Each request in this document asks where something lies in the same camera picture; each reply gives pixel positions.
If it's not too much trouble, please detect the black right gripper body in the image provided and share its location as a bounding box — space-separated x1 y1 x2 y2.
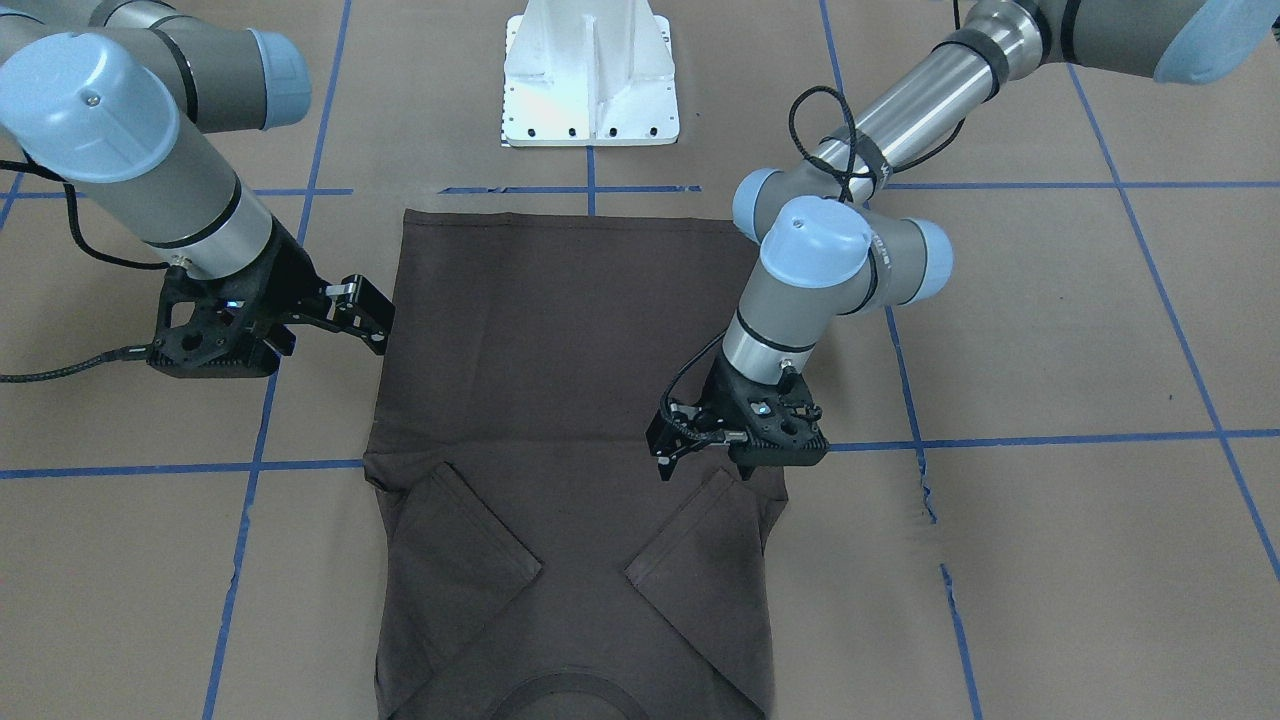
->
148 225 332 379

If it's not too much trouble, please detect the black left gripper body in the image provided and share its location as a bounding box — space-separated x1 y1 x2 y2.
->
696 351 829 468

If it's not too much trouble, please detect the dark brown t-shirt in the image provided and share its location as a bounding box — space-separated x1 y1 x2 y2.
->
364 210 787 719

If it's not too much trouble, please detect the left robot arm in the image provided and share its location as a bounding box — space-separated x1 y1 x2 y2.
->
646 1 1277 480

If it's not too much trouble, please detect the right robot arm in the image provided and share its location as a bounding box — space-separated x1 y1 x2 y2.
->
1 1 396 384

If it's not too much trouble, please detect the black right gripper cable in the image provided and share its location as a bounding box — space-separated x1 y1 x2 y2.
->
0 150 191 386

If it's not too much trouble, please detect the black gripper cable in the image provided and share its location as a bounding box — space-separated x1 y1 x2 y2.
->
0 150 191 386
660 85 966 441

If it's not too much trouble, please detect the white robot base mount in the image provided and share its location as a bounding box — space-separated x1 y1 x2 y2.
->
500 1 681 147

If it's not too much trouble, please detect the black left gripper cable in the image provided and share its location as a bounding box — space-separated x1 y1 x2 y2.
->
660 85 966 441

